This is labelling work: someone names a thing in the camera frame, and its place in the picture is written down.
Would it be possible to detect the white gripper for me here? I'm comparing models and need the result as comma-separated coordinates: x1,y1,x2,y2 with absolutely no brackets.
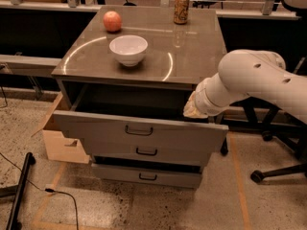
183,80,224,119

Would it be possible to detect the grey top drawer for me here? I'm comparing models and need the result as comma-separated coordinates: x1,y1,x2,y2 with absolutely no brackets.
54,84,227,154

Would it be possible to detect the grey drawer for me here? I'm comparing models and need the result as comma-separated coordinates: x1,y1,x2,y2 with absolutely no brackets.
91,164,202,189
82,139,211,167
54,84,227,154

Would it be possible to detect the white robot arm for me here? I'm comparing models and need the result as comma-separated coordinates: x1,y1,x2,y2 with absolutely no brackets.
183,50,307,123

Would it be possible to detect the grey bottom drawer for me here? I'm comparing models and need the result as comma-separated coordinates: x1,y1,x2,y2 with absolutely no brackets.
91,164,202,189

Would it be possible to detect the grey drawer cabinet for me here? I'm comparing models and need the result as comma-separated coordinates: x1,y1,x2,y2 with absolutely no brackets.
52,6,227,188

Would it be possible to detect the grey middle drawer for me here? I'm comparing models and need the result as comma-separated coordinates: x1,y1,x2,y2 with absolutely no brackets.
82,139,211,167

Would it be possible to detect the white bowl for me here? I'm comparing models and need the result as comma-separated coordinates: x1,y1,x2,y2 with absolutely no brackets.
109,35,148,67

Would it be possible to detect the orange drink can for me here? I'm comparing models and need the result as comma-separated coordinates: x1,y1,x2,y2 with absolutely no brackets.
174,0,190,24

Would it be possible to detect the black office chair base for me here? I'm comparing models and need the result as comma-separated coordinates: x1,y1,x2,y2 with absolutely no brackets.
249,127,307,184

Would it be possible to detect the red apple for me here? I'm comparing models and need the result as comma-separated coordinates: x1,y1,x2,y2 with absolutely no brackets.
103,11,122,33

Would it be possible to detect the cardboard box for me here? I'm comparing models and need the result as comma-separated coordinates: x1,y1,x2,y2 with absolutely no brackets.
34,93,90,164

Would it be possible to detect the black metal stand leg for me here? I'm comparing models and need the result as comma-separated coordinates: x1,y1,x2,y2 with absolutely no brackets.
0,152,35,230

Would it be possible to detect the black floor cable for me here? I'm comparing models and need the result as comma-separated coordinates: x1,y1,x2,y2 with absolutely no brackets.
0,152,80,230

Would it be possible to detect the grey metal rail frame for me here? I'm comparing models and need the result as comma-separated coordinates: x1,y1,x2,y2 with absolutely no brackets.
1,0,307,86

